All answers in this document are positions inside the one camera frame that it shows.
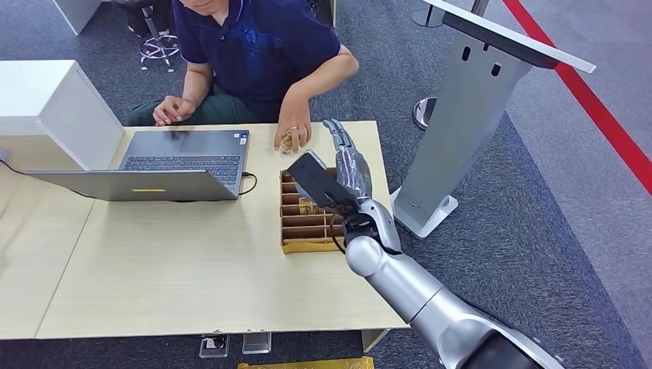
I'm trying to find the person's left hand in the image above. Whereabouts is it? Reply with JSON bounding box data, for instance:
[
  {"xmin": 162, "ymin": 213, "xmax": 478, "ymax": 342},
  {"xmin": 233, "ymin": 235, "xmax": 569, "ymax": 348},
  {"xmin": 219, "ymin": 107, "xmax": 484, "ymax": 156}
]
[{"xmin": 273, "ymin": 95, "xmax": 313, "ymax": 155}]

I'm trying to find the person's right hand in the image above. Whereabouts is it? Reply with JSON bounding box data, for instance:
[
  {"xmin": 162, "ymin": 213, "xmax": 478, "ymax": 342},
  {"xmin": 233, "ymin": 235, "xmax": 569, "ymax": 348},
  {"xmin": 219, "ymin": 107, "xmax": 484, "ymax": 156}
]
[{"xmin": 152, "ymin": 95, "xmax": 198, "ymax": 128}]

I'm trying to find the yellow green printed card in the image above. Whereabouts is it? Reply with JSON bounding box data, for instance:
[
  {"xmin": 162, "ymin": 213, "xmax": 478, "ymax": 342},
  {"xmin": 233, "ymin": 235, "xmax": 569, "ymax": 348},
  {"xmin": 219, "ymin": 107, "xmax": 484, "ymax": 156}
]
[
  {"xmin": 298, "ymin": 197, "xmax": 325, "ymax": 217},
  {"xmin": 277, "ymin": 131, "xmax": 298, "ymax": 155}
]

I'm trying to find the person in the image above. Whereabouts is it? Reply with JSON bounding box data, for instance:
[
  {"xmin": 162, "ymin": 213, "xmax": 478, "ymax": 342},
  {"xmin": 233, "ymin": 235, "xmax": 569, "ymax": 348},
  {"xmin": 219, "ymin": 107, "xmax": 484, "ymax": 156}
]
[{"xmin": 127, "ymin": 0, "xmax": 361, "ymax": 155}]

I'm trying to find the brown cardboard card holder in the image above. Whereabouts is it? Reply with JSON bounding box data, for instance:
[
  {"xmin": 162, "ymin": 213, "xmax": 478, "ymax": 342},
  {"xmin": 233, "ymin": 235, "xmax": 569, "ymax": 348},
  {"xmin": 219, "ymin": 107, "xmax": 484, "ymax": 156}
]
[{"xmin": 278, "ymin": 168, "xmax": 354, "ymax": 255}]

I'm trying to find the grey open laptop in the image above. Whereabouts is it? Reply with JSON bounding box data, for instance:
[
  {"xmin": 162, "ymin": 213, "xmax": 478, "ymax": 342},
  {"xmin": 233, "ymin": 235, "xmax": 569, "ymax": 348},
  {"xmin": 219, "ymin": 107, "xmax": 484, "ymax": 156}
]
[{"xmin": 25, "ymin": 128, "xmax": 251, "ymax": 203}]

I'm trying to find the chrome base stool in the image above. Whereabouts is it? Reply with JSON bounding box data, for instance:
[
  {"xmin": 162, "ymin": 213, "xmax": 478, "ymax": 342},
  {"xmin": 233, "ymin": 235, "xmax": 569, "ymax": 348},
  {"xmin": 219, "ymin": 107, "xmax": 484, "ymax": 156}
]
[{"xmin": 111, "ymin": 0, "xmax": 183, "ymax": 74}]

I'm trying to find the white cabinet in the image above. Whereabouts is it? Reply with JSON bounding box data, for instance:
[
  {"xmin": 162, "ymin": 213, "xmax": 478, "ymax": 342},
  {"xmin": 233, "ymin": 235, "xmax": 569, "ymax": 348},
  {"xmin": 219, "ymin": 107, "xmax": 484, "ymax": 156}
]
[{"xmin": 0, "ymin": 60, "xmax": 126, "ymax": 172}]

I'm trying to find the chrome stanchion base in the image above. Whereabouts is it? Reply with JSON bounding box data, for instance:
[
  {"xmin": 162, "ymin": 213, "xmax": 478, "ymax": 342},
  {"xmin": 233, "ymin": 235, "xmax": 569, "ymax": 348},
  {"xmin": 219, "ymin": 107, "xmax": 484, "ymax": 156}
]
[{"xmin": 412, "ymin": 96, "xmax": 438, "ymax": 131}]

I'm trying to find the white furniture corner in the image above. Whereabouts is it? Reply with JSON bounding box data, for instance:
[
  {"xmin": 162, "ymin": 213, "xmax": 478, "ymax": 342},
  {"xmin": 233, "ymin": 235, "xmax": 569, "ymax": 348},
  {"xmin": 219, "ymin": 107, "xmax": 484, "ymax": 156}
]
[{"xmin": 52, "ymin": 0, "xmax": 104, "ymax": 37}]

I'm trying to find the grey kiosk stand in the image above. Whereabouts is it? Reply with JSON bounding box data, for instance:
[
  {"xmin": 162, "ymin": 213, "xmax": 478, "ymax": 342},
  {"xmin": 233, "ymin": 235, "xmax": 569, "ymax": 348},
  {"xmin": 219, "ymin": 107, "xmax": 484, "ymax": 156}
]
[{"xmin": 389, "ymin": 0, "xmax": 597, "ymax": 241}]

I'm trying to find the grey floor socket cover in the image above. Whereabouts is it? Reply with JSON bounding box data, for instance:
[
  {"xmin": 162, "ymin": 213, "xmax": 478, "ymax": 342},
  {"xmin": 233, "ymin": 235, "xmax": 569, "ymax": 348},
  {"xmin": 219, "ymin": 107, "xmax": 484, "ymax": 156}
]
[{"xmin": 241, "ymin": 331, "xmax": 273, "ymax": 355}]

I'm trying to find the floor socket with black plug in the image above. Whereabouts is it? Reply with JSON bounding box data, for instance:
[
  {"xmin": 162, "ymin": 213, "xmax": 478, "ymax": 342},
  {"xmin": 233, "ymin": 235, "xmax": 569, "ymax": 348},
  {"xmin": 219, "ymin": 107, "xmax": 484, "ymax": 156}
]
[{"xmin": 198, "ymin": 333, "xmax": 231, "ymax": 360}]

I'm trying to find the yellow object at desk foot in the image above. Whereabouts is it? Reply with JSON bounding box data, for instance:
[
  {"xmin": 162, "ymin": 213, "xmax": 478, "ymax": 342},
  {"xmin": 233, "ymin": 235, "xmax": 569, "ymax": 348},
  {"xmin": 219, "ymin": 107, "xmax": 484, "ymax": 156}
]
[{"xmin": 237, "ymin": 356, "xmax": 375, "ymax": 369}]

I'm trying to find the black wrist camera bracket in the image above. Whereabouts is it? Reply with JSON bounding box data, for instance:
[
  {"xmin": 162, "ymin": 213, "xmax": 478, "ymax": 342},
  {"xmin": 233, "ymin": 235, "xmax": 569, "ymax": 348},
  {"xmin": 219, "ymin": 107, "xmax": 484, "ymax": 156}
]
[{"xmin": 286, "ymin": 150, "xmax": 358, "ymax": 216}]

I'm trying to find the black laptop charging cable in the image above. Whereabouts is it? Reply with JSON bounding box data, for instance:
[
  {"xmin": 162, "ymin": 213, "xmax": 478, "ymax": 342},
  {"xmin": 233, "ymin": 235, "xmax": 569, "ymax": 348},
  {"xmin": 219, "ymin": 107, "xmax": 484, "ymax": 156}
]
[{"xmin": 238, "ymin": 171, "xmax": 259, "ymax": 198}]

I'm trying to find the thin black cable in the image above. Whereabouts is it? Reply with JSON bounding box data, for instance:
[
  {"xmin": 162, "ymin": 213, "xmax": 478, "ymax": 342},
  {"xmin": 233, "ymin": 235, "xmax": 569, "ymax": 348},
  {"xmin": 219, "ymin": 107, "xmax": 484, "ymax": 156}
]
[{"xmin": 0, "ymin": 158, "xmax": 98, "ymax": 200}]

